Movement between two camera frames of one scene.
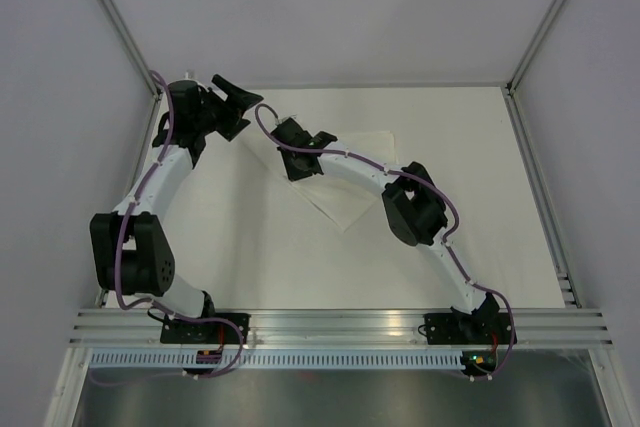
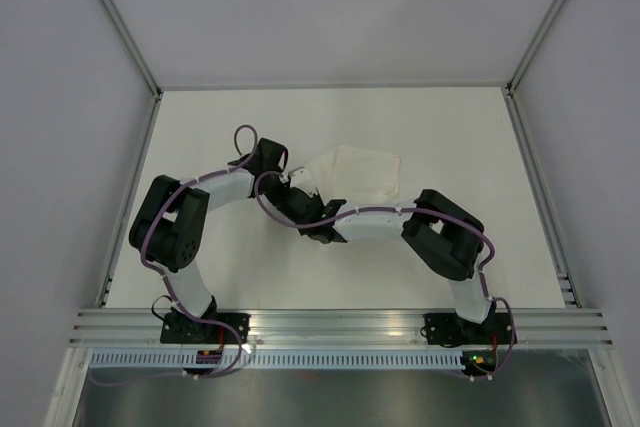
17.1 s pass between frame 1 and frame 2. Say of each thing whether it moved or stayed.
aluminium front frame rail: stayed
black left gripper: moved
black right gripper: moved
